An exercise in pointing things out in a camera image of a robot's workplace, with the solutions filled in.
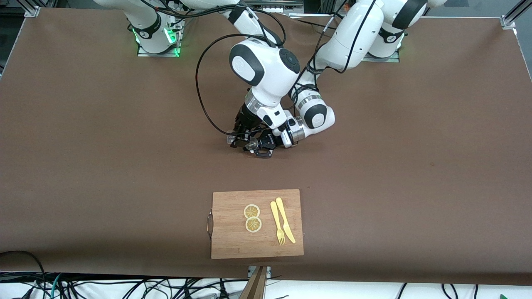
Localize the wooden post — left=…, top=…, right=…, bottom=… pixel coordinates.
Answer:
left=239, top=266, right=268, bottom=299

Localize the black cable across table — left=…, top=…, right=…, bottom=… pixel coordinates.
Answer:
left=287, top=12, right=333, bottom=32

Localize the yellow plastic knife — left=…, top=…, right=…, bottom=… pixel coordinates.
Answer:
left=276, top=197, right=296, bottom=244

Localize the white power strip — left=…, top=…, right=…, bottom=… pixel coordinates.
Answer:
left=243, top=0, right=304, bottom=13

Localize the black looped floor cable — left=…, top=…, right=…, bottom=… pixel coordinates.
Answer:
left=0, top=250, right=47, bottom=299

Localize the teal cable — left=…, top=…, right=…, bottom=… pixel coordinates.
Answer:
left=49, top=274, right=62, bottom=299

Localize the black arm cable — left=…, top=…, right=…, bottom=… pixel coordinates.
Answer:
left=141, top=0, right=288, bottom=137
left=289, top=0, right=377, bottom=113

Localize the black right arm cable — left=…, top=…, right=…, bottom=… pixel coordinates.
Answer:
left=141, top=0, right=288, bottom=137

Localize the brown table cover sheet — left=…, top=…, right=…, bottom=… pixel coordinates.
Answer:
left=0, top=7, right=532, bottom=286

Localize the yellow plastic fork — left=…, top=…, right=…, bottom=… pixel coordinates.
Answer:
left=270, top=201, right=286, bottom=246

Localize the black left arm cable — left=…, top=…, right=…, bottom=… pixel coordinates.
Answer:
left=289, top=0, right=377, bottom=113

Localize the wooden cutting board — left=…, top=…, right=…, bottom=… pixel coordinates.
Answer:
left=207, top=189, right=304, bottom=260

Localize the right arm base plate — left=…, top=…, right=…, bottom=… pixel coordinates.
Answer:
left=137, top=17, right=182, bottom=57

